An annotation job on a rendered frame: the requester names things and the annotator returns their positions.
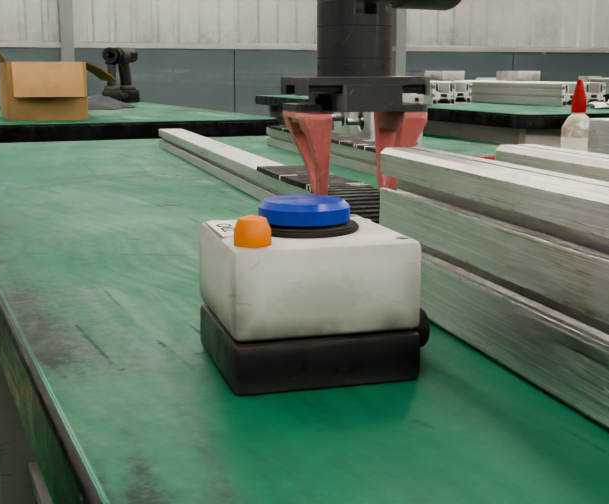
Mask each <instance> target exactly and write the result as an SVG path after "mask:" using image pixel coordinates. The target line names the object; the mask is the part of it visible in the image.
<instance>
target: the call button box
mask: <svg viewBox="0 0 609 504"><path fill-rule="evenodd" d="M236 223H237V220H209V221H206V222H204V223H202V224H201V226H200V228H199V260H200V295H201V297H202V299H203V301H204V302H205V304H203V305H202V306H201V309H200V328H201V342H202V344H203V346H204V347H205V349H206V350H207V352H208V353H209V355H210V356H211V358H212V359H213V361H214V362H215V364H216V365H217V367H218V368H219V370H220V371H221V373H222V374H223V376H224V377H225V379H226V380H227V382H228V383H229V385H230V386H231V387H232V389H233V390H234V392H235V393H236V394H238V395H250V394H261V393H272V392H283V391H294V390H304V389H315V388H326V387H337V386H347V385H358V384H369V383H380V382H391V381H401V380H412V379H416V378H418V376H419V366H420V347H422V346H424V345H425V344H426V343H427V341H428V339H429V333H430V326H429V320H428V317H427V314H426V312H425V311H424V310H423V309H422V308H420V280H421V246H420V243H419V241H416V240H414V239H412V238H410V237H408V236H405V235H402V234H400V233H398V232H395V231H393V230H390V229H388V228H386V227H383V226H381V225H379V224H376V223H374V222H372V221H369V220H367V219H365V218H362V217H360V216H357V215H356V214H350V221H348V222H346V223H342V224H336V225H327V226H310V227H298V226H281V225H272V224H269V226H270V228H271V245H270V246H266V247H258V248H245V247H237V246H235V245H234V227H235V225H236Z"/></svg>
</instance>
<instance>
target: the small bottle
mask: <svg viewBox="0 0 609 504"><path fill-rule="evenodd" d="M586 105H587V99H586V93H585V88H584V82H583V79H578V80H577V83H576V87H575V91H574V94H573V98H572V106H571V112H572V114H571V115H570V116H569V117H568V118H567V119H566V121H565V123H564V124H563V126H562V131H561V148H564V149H571V150H578V151H585V152H587V147H588V128H589V117H588V116H587V115H585V112H586Z"/></svg>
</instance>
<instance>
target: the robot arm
mask: <svg viewBox="0 0 609 504"><path fill-rule="evenodd" d="M461 1H462V0H317V77H281V94H292V93H295V95H296V96H308V103H283V118H284V121H285V123H286V125H287V127H288V129H289V132H290V134H291V136H292V138H293V140H294V142H295V144H296V147H297V149H298V151H299V153H300V155H301V157H302V159H303V162H304V164H305V166H306V169H307V173H308V177H309V180H310V184H311V188H312V191H313V195H327V191H328V178H329V162H330V146H331V130H332V115H331V114H324V113H322V110H332V111H333V112H374V131H375V147H376V162H377V178H378V188H379V190H380V188H389V189H392V190H395V189H396V186H397V183H398V179H397V178H393V177H390V176H386V175H383V174H380V153H381V152H382V151H383V150H384V148H385V147H406V148H408V147H414V145H415V143H416V141H417V139H418V138H419V136H420V134H421V132H422V130H423V128H424V126H425V124H426V123H427V112H428V104H421V103H409V102H403V93H416V94H423V95H429V94H430V77H427V76H392V8H398V9H419V10H439V11H446V10H450V9H452V8H454V7H455V6H457V5H458V4H459V3H460V2H461Z"/></svg>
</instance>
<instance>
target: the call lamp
mask: <svg viewBox="0 0 609 504"><path fill-rule="evenodd" d="M234 245H235V246H237V247H245V248H258V247H266V246H270V245H271V228H270V226H269V223H268V221H267V219H266V218H265V217H261V216H256V215H248V216H244V217H240V218H238V220H237V223H236V225H235V227H234Z"/></svg>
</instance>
